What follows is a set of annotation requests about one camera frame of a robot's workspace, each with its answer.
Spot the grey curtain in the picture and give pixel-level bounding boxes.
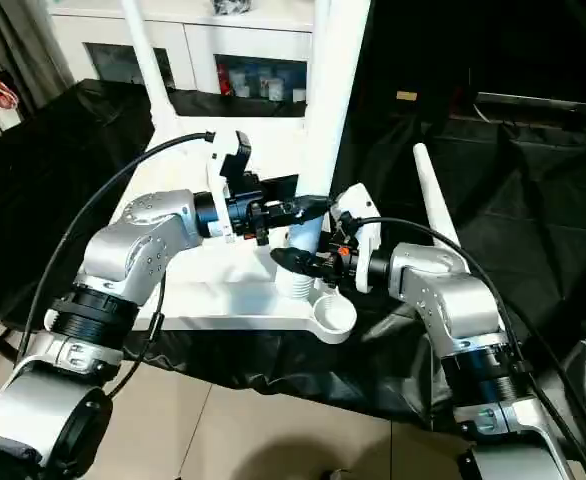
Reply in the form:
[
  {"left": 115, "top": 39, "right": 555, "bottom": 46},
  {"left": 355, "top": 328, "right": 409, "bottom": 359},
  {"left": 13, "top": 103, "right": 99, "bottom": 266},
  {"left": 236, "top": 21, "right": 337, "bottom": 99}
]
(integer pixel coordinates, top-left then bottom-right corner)
[{"left": 0, "top": 0, "right": 74, "bottom": 106}]

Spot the small grey cabinet ornament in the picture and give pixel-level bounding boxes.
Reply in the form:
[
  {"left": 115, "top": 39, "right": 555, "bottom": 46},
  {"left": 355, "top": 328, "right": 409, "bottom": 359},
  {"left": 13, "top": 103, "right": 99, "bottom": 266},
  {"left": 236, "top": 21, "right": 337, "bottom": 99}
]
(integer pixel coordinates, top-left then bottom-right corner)
[{"left": 211, "top": 0, "right": 256, "bottom": 16}]

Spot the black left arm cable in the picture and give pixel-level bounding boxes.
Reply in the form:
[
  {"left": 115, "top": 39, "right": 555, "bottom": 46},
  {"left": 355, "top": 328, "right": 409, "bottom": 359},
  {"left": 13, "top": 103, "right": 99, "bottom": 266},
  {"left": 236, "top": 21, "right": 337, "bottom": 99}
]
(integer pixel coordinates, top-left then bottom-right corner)
[{"left": 13, "top": 131, "right": 217, "bottom": 346}]

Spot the black flat screen television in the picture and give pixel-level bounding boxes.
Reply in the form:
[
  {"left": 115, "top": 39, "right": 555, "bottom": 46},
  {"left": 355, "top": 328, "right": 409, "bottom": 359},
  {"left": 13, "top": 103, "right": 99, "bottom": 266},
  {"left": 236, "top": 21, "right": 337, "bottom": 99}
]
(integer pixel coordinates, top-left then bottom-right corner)
[{"left": 368, "top": 0, "right": 586, "bottom": 126}]

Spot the white glass-door cabinet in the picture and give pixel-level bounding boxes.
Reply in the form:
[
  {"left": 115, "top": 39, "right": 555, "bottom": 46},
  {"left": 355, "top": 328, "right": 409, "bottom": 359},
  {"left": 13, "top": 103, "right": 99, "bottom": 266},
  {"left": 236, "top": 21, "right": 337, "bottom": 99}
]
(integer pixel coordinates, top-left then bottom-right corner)
[{"left": 48, "top": 0, "right": 319, "bottom": 106}]

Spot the white plastic table leg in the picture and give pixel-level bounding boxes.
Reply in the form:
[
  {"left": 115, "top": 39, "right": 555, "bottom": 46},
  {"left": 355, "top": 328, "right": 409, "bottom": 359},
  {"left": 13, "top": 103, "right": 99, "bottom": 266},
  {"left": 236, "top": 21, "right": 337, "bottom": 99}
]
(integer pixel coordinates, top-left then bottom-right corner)
[
  {"left": 273, "top": 0, "right": 372, "bottom": 299},
  {"left": 119, "top": 0, "right": 176, "bottom": 143},
  {"left": 412, "top": 142, "right": 462, "bottom": 251}
]

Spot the black plastic mat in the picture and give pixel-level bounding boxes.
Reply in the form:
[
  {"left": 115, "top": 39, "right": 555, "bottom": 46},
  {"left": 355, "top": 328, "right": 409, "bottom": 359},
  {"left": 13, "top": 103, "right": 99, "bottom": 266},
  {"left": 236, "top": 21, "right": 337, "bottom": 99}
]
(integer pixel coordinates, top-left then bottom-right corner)
[{"left": 0, "top": 78, "right": 586, "bottom": 431}]

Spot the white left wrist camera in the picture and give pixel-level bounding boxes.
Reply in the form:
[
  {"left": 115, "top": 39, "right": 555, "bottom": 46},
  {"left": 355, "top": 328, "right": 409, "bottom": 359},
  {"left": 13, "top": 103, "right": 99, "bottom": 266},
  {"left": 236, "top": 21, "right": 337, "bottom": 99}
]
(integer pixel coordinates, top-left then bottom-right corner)
[{"left": 207, "top": 130, "right": 256, "bottom": 244}]

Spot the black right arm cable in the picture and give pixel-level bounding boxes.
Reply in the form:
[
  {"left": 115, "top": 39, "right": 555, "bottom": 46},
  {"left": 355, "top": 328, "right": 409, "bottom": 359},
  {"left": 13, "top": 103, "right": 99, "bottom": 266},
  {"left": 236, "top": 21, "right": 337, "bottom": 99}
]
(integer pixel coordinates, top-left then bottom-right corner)
[{"left": 349, "top": 215, "right": 586, "bottom": 476}]

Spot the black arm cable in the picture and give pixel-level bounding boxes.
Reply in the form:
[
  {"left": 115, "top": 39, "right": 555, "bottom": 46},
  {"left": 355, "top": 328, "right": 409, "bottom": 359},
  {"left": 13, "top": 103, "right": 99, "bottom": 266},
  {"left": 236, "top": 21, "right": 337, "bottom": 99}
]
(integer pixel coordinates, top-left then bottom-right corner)
[
  {"left": 13, "top": 131, "right": 217, "bottom": 346},
  {"left": 349, "top": 215, "right": 586, "bottom": 476}
]

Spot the white plastic table top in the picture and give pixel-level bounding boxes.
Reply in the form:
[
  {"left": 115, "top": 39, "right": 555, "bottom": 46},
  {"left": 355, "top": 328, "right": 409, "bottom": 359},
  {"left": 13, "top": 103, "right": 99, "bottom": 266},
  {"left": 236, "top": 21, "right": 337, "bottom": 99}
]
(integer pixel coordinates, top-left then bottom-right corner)
[{"left": 121, "top": 118, "right": 360, "bottom": 347}]

